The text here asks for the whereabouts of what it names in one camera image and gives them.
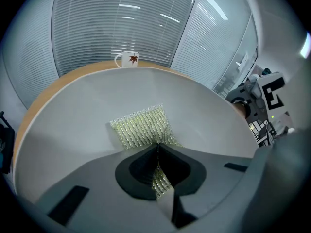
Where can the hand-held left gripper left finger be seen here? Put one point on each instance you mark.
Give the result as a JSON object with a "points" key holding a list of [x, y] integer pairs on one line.
{"points": [[97, 173]]}

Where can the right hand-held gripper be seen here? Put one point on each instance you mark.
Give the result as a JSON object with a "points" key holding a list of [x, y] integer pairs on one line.
{"points": [[272, 93]]}

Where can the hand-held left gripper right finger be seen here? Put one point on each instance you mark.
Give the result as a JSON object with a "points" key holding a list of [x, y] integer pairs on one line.
{"points": [[223, 178]]}

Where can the person's white shirt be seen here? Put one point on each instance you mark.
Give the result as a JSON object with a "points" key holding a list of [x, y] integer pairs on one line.
{"points": [[301, 93]]}

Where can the round wooden table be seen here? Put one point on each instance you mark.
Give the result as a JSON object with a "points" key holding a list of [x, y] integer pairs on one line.
{"points": [[43, 96]]}

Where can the black high-back office chair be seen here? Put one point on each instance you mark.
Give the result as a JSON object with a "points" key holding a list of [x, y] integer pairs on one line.
{"points": [[7, 142]]}

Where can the white mug with star print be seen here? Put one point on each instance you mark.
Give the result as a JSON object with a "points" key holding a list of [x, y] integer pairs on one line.
{"points": [[130, 59]]}

